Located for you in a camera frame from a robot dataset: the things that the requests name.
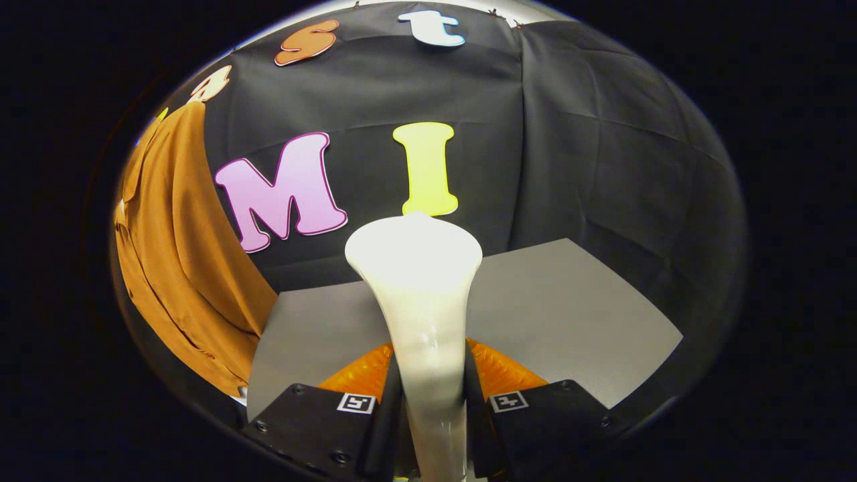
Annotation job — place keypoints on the orange-brown button shirt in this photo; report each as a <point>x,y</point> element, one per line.
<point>181,268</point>

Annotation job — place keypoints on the black backdrop cloth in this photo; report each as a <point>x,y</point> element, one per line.
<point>589,167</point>

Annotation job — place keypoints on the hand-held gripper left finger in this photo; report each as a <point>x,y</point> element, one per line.
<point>385,428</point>

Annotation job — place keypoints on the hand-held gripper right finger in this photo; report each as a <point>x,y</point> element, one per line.
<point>479,428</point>

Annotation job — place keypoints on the white garment steamer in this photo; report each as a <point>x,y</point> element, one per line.
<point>422,301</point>

